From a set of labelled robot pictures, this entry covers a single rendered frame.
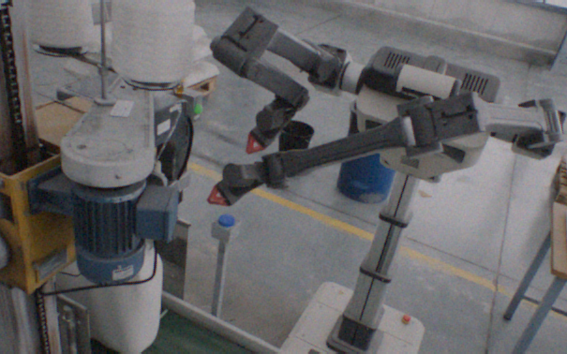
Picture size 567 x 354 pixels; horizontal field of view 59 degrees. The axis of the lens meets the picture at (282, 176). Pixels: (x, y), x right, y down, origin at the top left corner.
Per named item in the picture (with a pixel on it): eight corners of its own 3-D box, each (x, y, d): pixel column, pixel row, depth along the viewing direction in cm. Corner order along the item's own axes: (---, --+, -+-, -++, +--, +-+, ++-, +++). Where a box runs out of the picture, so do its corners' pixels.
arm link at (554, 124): (559, 136, 122) (554, 115, 123) (570, 129, 113) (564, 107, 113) (519, 144, 125) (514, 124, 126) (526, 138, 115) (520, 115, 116)
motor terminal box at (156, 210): (178, 226, 118) (181, 185, 112) (169, 254, 109) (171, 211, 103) (143, 222, 117) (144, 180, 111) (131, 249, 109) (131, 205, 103)
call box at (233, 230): (240, 233, 186) (241, 220, 183) (229, 244, 179) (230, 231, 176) (221, 226, 188) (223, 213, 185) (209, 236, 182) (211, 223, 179)
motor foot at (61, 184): (104, 206, 113) (103, 172, 109) (63, 231, 104) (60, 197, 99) (72, 191, 116) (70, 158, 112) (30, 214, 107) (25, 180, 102)
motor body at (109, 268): (158, 262, 122) (161, 175, 109) (114, 301, 109) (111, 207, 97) (109, 239, 126) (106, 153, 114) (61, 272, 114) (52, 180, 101)
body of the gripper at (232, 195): (213, 186, 127) (233, 175, 123) (233, 171, 135) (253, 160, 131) (227, 208, 128) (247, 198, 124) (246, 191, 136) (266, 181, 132)
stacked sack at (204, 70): (221, 77, 505) (222, 63, 497) (182, 95, 451) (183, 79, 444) (186, 66, 518) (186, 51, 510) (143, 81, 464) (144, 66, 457)
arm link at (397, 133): (448, 151, 98) (437, 97, 100) (436, 149, 94) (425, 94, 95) (282, 192, 125) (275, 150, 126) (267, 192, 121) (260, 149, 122)
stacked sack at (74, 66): (150, 68, 463) (150, 53, 455) (102, 88, 408) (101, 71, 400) (112, 56, 473) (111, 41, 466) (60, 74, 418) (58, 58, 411)
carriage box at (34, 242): (128, 228, 140) (128, 126, 124) (27, 300, 113) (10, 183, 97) (62, 197, 148) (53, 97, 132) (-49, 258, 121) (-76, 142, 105)
